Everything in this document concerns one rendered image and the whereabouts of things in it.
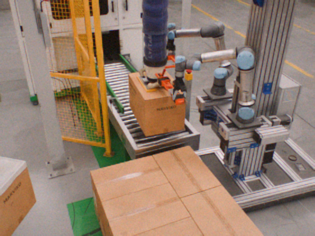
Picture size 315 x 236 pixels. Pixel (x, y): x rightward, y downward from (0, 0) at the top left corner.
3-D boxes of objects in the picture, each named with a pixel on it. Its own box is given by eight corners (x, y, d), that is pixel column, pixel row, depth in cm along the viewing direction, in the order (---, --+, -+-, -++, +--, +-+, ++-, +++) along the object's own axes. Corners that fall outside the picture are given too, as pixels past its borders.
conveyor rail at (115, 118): (84, 73, 499) (83, 62, 489) (88, 73, 500) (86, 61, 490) (134, 164, 317) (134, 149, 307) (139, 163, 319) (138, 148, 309)
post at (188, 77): (180, 144, 412) (184, 72, 359) (185, 143, 414) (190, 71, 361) (183, 148, 406) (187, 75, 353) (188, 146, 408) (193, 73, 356)
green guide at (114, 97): (85, 64, 492) (85, 58, 487) (92, 63, 495) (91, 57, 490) (115, 115, 366) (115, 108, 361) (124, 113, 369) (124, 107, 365)
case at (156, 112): (129, 107, 357) (127, 73, 336) (163, 100, 368) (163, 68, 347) (145, 136, 309) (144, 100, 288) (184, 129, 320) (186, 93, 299)
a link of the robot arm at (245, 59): (255, 112, 258) (255, 46, 231) (253, 121, 246) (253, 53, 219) (239, 112, 262) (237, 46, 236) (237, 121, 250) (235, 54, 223)
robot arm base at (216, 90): (221, 87, 319) (223, 78, 313) (229, 94, 306) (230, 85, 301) (207, 89, 315) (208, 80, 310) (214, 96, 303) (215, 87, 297)
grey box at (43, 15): (43, 40, 307) (37, 9, 291) (49, 40, 309) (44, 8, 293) (45, 47, 291) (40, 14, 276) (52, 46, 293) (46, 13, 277)
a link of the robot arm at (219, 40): (218, 81, 312) (205, 25, 294) (224, 75, 323) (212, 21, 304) (229, 80, 305) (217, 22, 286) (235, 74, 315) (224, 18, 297)
